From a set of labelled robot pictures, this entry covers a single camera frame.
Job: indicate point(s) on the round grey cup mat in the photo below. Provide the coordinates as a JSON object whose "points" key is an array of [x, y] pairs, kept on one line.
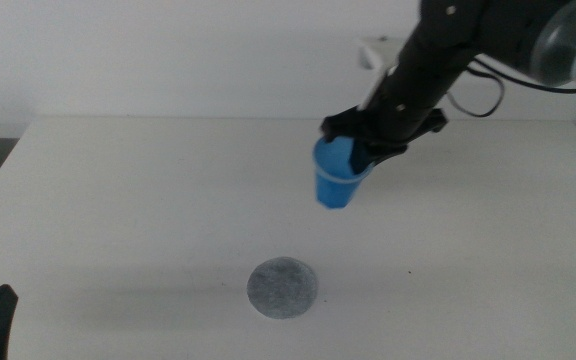
{"points": [[282, 287]]}

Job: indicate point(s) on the blue plastic cup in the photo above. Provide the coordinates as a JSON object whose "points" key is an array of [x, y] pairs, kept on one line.
{"points": [[335, 180]]}

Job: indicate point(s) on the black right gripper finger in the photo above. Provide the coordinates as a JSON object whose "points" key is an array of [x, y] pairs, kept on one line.
{"points": [[361, 156], [387, 151]]}

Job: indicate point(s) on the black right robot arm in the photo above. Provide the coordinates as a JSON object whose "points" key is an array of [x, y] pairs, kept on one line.
{"points": [[513, 30]]}

